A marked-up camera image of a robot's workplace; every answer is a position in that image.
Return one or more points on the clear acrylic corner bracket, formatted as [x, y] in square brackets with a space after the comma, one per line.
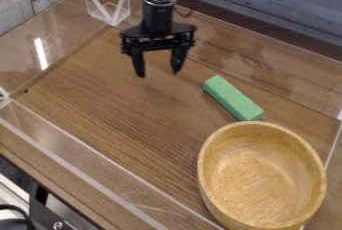
[110, 13]

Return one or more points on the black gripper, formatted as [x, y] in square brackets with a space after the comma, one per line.
[138, 40]

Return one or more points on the brown wooden bowl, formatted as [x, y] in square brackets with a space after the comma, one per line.
[262, 179]

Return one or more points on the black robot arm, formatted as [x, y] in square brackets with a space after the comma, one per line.
[158, 33]

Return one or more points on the clear acrylic tray wall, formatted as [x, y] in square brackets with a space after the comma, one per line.
[118, 200]

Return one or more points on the green rectangular block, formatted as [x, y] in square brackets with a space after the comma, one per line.
[234, 101]

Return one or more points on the black metal table bracket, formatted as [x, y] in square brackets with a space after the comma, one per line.
[45, 218]

